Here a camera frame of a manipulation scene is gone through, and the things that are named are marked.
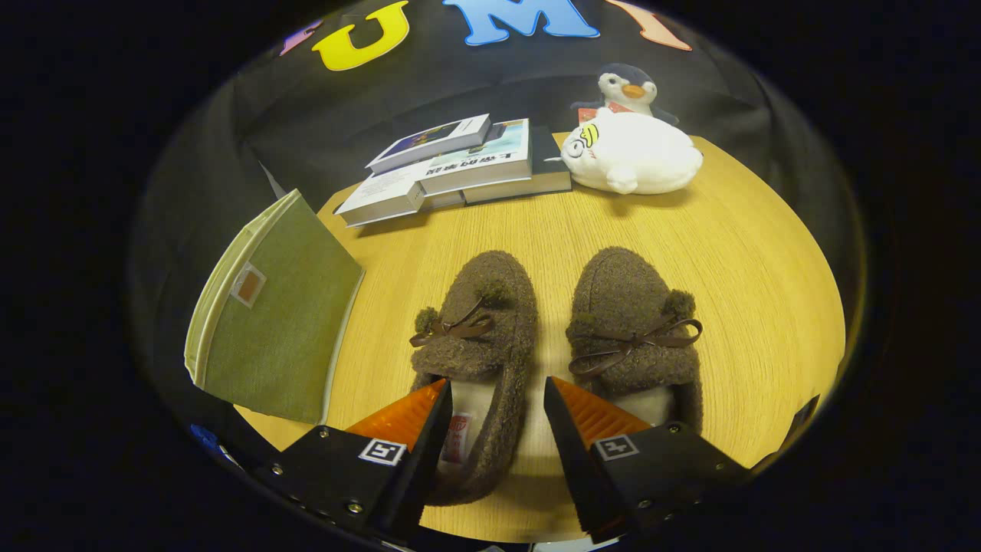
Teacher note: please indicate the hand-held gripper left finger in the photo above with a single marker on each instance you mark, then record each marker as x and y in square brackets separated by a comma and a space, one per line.
[425, 460]

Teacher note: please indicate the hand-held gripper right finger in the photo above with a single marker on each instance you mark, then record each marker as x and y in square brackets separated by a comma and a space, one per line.
[571, 460]

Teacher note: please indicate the brown fuzzy shoe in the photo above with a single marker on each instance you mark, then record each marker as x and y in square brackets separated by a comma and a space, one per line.
[490, 299]
[625, 299]

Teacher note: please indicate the green fabric storage box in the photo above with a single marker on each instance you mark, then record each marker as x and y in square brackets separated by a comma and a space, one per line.
[280, 322]

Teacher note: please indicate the white-cover book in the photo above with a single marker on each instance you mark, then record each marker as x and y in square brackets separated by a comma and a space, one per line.
[379, 199]

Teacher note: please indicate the black-cover book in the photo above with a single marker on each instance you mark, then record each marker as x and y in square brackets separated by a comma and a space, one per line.
[548, 172]

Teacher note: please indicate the white seal plush toy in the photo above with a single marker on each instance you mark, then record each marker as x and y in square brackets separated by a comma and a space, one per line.
[636, 157]

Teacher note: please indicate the small blue-cover book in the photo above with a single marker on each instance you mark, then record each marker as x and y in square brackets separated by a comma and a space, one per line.
[429, 142]

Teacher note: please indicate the penguin plush toy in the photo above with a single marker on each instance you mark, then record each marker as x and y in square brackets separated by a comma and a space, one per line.
[628, 88]

